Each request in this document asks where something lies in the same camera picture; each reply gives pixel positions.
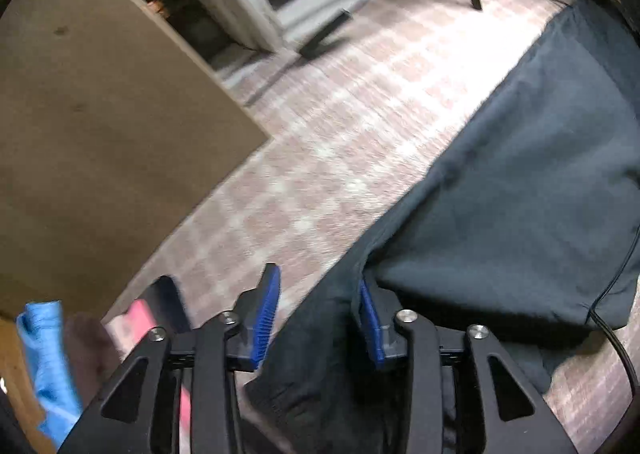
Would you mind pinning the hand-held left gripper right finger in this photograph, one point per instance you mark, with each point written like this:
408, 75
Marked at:
371, 329

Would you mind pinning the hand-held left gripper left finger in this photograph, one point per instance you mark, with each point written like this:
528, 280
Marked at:
264, 324

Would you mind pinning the dark grey pants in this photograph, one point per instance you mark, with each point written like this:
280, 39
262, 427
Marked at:
500, 194

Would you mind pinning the brown cloth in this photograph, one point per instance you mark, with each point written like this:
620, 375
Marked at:
90, 359

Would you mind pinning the pink checked blanket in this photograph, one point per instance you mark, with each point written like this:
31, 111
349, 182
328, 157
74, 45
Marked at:
350, 134

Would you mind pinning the light blue cloth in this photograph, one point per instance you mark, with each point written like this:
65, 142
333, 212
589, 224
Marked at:
50, 369

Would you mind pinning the brown board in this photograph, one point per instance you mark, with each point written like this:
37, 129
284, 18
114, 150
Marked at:
100, 134

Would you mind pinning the black flat bar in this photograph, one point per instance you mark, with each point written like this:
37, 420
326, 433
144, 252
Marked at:
325, 33

